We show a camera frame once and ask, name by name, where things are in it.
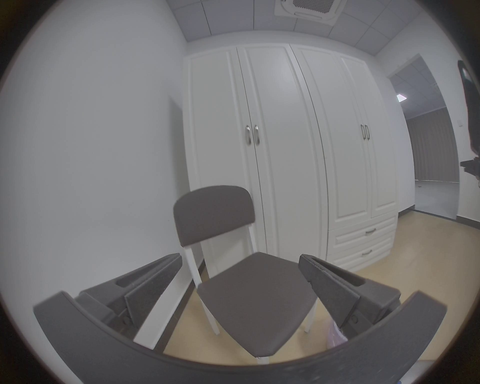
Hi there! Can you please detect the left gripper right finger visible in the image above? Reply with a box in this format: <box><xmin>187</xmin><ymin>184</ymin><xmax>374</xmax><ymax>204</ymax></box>
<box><xmin>298</xmin><ymin>254</ymin><xmax>403</xmax><ymax>335</ymax></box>

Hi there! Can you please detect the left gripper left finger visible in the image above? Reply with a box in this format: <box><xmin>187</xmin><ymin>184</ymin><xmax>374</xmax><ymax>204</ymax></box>
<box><xmin>75</xmin><ymin>253</ymin><xmax>184</xmax><ymax>337</ymax></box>

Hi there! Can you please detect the white chair dark grey seat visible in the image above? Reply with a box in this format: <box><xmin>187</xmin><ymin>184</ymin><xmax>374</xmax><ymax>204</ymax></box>
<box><xmin>173</xmin><ymin>185</ymin><xmax>320</xmax><ymax>365</ymax></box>

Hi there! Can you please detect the grey curtain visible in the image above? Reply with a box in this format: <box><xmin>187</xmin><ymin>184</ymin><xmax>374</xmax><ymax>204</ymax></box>
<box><xmin>406</xmin><ymin>108</ymin><xmax>460</xmax><ymax>184</ymax></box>

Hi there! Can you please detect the ceiling air conditioner vent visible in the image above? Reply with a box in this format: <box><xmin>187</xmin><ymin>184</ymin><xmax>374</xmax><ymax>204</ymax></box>
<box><xmin>274</xmin><ymin>0</ymin><xmax>348</xmax><ymax>27</ymax></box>

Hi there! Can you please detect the purple plastic bag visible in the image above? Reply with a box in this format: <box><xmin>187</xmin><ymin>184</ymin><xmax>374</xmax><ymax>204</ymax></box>
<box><xmin>325</xmin><ymin>318</ymin><xmax>350</xmax><ymax>350</ymax></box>

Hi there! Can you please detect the white wardrobe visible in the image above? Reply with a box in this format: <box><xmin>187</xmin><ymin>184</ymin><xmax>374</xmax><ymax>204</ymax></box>
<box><xmin>182</xmin><ymin>43</ymin><xmax>399</xmax><ymax>273</ymax></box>

